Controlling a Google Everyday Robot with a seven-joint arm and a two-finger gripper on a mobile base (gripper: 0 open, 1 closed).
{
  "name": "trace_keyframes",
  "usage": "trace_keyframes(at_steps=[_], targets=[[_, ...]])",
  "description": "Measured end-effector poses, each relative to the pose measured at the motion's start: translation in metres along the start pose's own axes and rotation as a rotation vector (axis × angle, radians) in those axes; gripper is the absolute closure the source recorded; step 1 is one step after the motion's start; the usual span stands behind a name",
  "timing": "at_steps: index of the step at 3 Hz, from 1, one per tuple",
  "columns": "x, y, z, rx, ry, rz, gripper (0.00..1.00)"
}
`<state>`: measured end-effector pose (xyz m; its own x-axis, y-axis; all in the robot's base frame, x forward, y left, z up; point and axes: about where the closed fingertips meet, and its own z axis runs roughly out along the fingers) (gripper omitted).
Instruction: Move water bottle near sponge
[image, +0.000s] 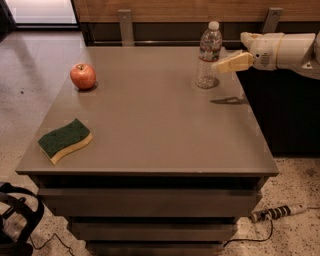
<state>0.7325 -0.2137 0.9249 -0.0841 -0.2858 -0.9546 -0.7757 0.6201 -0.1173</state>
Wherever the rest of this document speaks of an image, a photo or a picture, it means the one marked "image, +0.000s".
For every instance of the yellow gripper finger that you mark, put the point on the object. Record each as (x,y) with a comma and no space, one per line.
(239,61)
(249,40)

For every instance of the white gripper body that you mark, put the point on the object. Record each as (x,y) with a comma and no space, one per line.
(265,51)

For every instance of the clear plastic water bottle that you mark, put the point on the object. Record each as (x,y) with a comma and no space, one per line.
(209,52)

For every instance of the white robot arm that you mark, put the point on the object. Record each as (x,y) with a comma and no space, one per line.
(299,53)

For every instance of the green and yellow sponge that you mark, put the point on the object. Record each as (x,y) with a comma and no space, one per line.
(65,140)

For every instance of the grey drawer cabinet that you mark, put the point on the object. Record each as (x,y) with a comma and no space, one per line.
(171,167)

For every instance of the white power strip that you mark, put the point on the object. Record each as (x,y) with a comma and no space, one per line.
(276,213)

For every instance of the red apple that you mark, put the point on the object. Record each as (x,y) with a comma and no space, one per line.
(83,76)

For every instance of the wooden counter panel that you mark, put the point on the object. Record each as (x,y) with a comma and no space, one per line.
(106,11)

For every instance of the right metal bracket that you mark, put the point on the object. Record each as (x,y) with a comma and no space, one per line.
(271,20)

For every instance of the metal bracket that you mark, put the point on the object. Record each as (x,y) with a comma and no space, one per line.
(271,20)
(126,27)

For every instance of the left metal bracket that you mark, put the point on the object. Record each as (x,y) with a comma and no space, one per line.
(126,27)

